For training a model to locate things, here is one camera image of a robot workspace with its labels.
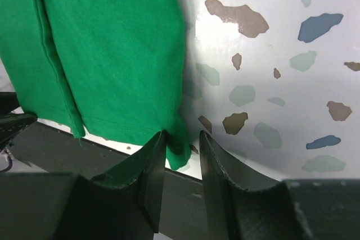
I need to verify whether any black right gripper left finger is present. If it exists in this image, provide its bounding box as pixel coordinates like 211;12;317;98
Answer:
1;131;166;239

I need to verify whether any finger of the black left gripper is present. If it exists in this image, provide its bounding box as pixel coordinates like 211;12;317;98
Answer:
1;92;38;146

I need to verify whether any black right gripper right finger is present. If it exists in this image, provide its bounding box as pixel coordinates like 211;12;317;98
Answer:
199;131;359;239

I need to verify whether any green t shirt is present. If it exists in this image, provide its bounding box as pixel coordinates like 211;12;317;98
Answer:
1;0;191;170

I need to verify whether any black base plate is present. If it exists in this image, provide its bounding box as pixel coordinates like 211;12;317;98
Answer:
10;123;210;239

